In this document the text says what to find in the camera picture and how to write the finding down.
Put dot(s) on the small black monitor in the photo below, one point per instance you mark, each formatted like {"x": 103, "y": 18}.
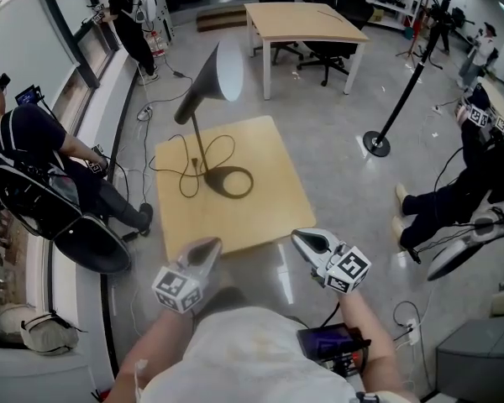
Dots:
{"x": 28, "y": 97}

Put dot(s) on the black desk lamp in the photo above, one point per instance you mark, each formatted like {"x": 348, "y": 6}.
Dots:
{"x": 206, "y": 78}

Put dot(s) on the black chest-mounted monitor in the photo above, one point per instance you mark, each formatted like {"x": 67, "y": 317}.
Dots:
{"x": 323, "y": 338}

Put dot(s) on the round white table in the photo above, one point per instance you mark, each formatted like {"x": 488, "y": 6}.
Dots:
{"x": 497, "y": 99}

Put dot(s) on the white power strip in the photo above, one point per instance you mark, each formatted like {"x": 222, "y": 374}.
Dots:
{"x": 144, "y": 113}
{"x": 412, "y": 332}

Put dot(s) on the small wooden side table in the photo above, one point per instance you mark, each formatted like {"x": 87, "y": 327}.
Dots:
{"x": 235, "y": 221}

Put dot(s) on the person's white t-shirt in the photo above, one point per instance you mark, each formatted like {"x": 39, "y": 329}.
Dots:
{"x": 243, "y": 359}

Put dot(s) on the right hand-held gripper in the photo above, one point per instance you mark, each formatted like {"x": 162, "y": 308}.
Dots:
{"x": 348, "y": 271}

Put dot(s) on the black shell backpack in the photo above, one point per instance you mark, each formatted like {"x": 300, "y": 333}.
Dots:
{"x": 84, "y": 242}

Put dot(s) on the wooden tripod stand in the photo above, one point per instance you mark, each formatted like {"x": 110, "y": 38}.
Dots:
{"x": 416, "y": 36}

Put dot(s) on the black coat stand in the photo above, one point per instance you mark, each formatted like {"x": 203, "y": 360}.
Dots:
{"x": 376, "y": 143}

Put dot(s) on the black power adapter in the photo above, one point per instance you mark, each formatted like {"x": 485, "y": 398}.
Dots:
{"x": 178, "y": 74}

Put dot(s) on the person's left forearm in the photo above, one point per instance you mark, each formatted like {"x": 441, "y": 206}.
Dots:
{"x": 159, "y": 342}

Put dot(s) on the person's right forearm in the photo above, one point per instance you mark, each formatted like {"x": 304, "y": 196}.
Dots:
{"x": 374, "y": 334}

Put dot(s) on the black framed window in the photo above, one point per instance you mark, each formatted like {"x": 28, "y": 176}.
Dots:
{"x": 17, "y": 36}

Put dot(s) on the grey storage box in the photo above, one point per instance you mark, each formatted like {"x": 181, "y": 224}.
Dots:
{"x": 479, "y": 363}

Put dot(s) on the beige fabric bag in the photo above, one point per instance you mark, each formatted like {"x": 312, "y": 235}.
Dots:
{"x": 50, "y": 334}

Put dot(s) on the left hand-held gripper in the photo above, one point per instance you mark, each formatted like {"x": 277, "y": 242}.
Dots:
{"x": 172, "y": 286}

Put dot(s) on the wooden step platform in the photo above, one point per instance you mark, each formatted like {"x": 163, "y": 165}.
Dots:
{"x": 220, "y": 17}

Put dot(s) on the clear water bottle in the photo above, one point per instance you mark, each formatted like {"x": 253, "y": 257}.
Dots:
{"x": 159, "y": 44}

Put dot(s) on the large wooden white-legged table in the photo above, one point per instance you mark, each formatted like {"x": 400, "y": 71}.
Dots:
{"x": 302, "y": 19}

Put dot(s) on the grey white shell backpack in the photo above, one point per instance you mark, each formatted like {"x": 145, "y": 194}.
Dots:
{"x": 453, "y": 254}

